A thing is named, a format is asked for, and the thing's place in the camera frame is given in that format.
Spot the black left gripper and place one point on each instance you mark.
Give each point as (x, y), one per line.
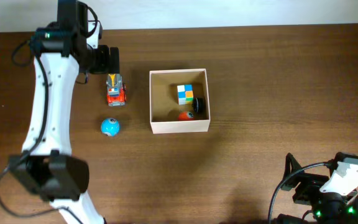
(107, 67)

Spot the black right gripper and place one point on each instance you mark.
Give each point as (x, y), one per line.
(301, 182)

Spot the red toy fire truck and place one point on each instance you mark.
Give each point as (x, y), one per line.
(116, 90)

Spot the multicoloured puzzle cube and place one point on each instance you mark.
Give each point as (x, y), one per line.
(185, 94)

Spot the orange toy ball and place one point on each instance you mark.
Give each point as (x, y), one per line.
(186, 116)

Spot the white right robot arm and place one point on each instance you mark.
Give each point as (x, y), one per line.
(329, 212)

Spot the blue toy ball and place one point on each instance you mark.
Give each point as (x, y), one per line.
(110, 127)

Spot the pink cardboard box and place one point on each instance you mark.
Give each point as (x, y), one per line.
(163, 100)

